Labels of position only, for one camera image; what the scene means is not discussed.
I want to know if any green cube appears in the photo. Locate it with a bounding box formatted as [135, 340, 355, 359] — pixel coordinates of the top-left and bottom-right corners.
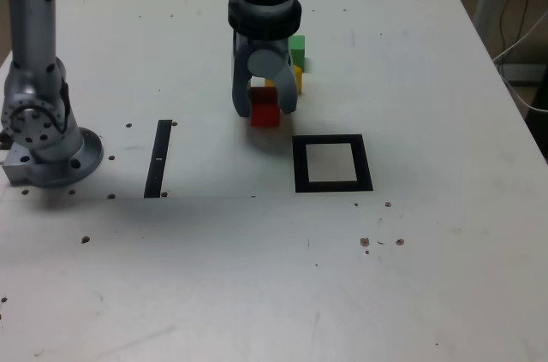
[289, 35, 307, 73]

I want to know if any black tape square outline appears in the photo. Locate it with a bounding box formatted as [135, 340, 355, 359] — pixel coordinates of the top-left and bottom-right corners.
[291, 134, 374, 194]

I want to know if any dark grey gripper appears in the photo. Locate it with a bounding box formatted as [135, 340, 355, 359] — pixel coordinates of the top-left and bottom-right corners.
[231, 30, 298, 119]

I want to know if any yellow cube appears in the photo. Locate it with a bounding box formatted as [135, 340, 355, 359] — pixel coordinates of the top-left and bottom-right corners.
[264, 64, 304, 96]

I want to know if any white background cable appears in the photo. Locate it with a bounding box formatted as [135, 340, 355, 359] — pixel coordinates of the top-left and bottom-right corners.
[491, 6, 548, 113]

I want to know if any black tape strip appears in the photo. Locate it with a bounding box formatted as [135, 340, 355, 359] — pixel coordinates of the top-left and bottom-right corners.
[143, 119, 174, 199]

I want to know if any red cube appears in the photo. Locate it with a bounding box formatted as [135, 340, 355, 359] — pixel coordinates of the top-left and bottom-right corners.
[247, 86, 282, 128]

